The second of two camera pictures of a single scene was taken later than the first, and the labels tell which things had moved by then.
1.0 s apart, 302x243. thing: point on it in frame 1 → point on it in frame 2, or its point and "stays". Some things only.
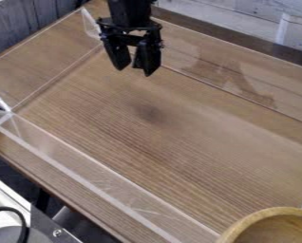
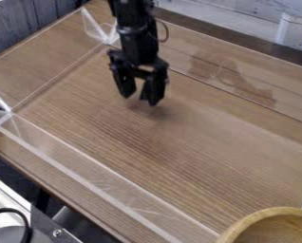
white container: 294,28 stays
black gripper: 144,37 → 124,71
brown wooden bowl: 270,225 stays
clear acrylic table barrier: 163,156 stays
